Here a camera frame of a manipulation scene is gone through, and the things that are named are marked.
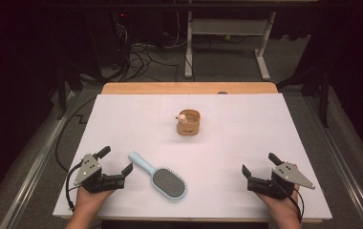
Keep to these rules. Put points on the person's left hand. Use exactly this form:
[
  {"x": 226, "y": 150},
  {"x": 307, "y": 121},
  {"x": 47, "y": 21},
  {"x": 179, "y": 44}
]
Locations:
[{"x": 89, "y": 200}]

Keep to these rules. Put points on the wooden table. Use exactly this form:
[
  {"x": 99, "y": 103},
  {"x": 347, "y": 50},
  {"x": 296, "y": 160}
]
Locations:
[{"x": 170, "y": 87}]

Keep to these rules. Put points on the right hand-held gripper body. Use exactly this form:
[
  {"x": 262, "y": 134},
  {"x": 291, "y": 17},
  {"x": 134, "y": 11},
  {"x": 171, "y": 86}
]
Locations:
[{"x": 289, "y": 175}]

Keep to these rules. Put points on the black metal stand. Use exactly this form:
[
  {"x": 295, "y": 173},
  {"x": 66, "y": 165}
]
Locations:
[
  {"x": 324, "y": 95},
  {"x": 62, "y": 92}
]

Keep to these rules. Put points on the person's right hand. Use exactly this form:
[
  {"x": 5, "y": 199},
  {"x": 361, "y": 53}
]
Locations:
[{"x": 284, "y": 206}]

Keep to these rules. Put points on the small cream animal figurine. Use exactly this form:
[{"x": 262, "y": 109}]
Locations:
[{"x": 182, "y": 118}]

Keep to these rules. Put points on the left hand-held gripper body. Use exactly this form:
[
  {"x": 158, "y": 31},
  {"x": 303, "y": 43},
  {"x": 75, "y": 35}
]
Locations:
[{"x": 89, "y": 168}]

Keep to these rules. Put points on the wooden cup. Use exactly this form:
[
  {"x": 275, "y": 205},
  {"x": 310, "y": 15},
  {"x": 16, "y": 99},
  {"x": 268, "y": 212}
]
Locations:
[{"x": 189, "y": 129}]

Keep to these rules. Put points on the metal floor rail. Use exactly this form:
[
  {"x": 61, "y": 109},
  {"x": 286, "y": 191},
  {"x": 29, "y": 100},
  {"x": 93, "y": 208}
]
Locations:
[
  {"x": 345, "y": 162},
  {"x": 33, "y": 171}
]

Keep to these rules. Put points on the light blue paddle hairbrush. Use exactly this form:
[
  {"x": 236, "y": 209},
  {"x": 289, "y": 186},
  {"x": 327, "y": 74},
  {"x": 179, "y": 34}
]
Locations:
[{"x": 168, "y": 183}]

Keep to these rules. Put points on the small yellow ball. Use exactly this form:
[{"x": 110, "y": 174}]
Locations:
[{"x": 227, "y": 37}]

